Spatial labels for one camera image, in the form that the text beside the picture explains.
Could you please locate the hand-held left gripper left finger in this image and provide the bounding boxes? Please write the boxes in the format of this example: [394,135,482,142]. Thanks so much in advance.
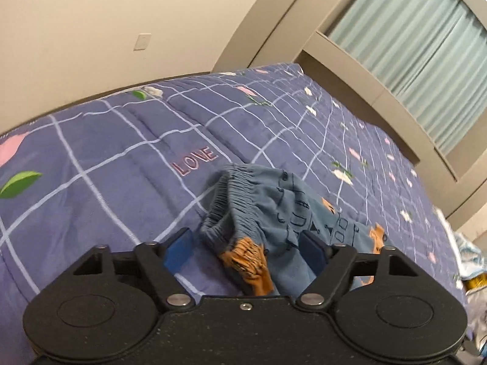
[57,227,195,312]

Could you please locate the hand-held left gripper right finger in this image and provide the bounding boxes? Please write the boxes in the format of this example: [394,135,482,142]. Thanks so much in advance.
[296,231,423,310]

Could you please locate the blue pants with orange cars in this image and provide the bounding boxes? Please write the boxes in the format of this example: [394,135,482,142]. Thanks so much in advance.
[201,163,387,299]

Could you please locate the purple checked floral blanket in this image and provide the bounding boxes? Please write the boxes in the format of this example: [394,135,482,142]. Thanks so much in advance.
[0,62,472,365]

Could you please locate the light blue crumpled cloth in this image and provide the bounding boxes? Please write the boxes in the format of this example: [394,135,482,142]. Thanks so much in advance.
[452,231,487,280]

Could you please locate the yellow object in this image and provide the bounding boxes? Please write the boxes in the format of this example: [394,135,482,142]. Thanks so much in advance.
[461,272,487,294]

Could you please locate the beige window surround cabinet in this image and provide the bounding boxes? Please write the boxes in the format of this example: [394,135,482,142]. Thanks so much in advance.
[211,0,487,236]

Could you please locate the light blue curtain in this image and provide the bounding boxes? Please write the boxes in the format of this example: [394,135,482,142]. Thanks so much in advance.
[327,0,487,156]

